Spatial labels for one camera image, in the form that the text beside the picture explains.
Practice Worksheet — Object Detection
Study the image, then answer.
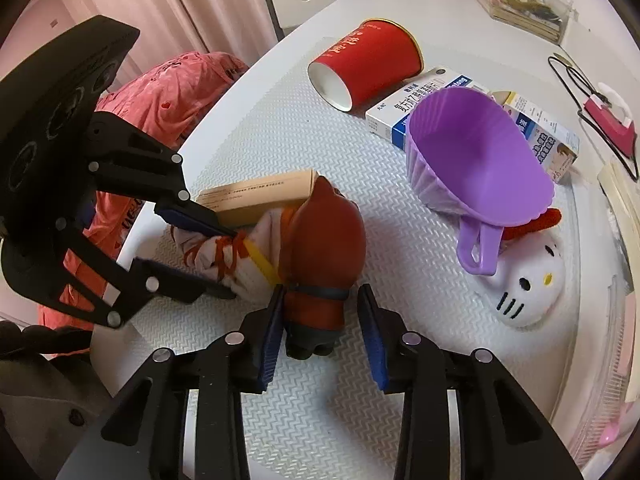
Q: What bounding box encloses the pink curtain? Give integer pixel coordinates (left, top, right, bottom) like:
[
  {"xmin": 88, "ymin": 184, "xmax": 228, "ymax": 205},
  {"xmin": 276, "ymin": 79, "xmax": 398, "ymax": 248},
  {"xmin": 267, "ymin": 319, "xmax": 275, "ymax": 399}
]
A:
[{"xmin": 64, "ymin": 0, "xmax": 467, "ymax": 76}]

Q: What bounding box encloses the pink mini iron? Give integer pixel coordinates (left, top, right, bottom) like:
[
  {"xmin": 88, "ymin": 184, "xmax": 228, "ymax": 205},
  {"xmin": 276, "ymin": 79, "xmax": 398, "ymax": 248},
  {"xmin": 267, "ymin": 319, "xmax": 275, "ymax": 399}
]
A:
[{"xmin": 584, "ymin": 82, "xmax": 637, "ymax": 159}]

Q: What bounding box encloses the hello kitty plush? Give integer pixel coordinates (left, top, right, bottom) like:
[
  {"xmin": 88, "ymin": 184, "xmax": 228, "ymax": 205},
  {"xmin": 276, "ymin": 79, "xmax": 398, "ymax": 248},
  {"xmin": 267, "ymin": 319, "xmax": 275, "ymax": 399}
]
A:
[{"xmin": 470, "ymin": 207, "xmax": 565, "ymax": 328}]

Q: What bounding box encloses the black power cable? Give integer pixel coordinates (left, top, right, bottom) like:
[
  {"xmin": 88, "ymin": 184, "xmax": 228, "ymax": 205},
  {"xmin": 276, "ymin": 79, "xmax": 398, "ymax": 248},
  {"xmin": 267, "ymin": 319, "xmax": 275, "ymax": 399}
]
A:
[{"xmin": 546, "ymin": 53, "xmax": 640, "ymax": 182}]

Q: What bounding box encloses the clear organizer box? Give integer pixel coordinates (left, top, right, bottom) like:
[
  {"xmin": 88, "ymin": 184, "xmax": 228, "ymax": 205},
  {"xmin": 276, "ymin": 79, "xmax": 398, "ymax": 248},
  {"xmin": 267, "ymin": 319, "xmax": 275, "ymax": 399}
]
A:
[{"xmin": 478, "ymin": 0, "xmax": 574, "ymax": 44}]

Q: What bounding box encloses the small white medicine box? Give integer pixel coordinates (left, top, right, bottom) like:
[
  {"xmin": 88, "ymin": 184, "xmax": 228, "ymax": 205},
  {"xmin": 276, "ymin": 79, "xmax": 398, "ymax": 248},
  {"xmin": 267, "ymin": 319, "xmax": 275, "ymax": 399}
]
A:
[{"xmin": 491, "ymin": 91, "xmax": 580, "ymax": 183}]

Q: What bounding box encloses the white woven placemat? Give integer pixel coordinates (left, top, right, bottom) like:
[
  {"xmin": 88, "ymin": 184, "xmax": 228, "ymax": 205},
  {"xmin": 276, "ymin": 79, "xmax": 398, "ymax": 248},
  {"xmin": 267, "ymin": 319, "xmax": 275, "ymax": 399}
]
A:
[{"xmin": 134, "ymin": 68, "xmax": 580, "ymax": 479}]

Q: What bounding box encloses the purple silicone cup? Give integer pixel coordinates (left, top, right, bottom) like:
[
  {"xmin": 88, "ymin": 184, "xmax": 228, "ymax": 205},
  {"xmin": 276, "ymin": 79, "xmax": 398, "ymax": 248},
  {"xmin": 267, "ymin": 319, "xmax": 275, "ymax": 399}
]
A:
[{"xmin": 405, "ymin": 87, "xmax": 554, "ymax": 275}]

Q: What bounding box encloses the open book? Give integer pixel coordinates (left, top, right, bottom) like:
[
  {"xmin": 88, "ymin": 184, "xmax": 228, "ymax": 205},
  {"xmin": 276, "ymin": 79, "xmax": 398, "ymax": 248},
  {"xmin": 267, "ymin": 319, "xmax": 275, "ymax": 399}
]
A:
[{"xmin": 598, "ymin": 159, "xmax": 639, "ymax": 281}]

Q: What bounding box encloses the tan cardboard box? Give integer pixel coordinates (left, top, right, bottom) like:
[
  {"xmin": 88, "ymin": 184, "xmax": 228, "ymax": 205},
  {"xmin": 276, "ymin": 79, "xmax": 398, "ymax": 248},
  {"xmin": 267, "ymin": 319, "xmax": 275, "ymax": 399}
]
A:
[{"xmin": 196, "ymin": 169, "xmax": 318, "ymax": 228}]

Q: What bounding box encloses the red figurine doll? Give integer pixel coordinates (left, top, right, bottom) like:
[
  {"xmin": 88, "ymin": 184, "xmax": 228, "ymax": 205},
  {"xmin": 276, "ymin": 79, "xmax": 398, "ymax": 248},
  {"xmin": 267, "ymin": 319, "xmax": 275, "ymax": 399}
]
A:
[{"xmin": 171, "ymin": 176, "xmax": 367, "ymax": 360}]

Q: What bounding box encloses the red paper cup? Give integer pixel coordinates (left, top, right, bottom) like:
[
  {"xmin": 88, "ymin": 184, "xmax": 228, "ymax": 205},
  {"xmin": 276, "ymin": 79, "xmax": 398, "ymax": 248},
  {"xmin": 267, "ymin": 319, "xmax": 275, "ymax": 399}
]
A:
[{"xmin": 307, "ymin": 18, "xmax": 424, "ymax": 112}]

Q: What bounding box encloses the red bed cover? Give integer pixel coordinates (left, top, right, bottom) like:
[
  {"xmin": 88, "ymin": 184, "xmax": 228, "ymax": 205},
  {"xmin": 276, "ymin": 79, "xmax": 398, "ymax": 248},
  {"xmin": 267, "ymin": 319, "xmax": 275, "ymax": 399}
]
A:
[{"xmin": 38, "ymin": 51, "xmax": 250, "ymax": 331}]

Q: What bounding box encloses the blue white medicine box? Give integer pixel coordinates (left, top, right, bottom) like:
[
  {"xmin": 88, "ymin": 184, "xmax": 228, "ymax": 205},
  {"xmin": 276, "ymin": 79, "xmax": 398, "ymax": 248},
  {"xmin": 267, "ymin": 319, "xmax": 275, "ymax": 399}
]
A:
[{"xmin": 366, "ymin": 66, "xmax": 490, "ymax": 151}]

